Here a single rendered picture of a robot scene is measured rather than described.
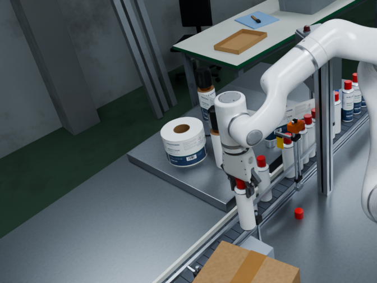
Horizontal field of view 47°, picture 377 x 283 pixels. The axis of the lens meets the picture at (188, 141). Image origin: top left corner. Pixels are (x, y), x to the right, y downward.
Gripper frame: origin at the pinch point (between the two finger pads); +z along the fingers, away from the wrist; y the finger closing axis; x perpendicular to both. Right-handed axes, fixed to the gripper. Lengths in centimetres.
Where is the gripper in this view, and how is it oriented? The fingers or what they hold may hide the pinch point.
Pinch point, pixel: (242, 187)
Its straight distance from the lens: 133.3
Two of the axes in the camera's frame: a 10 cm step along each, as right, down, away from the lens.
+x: -7.0, 5.0, -5.1
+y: -7.0, -2.9, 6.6
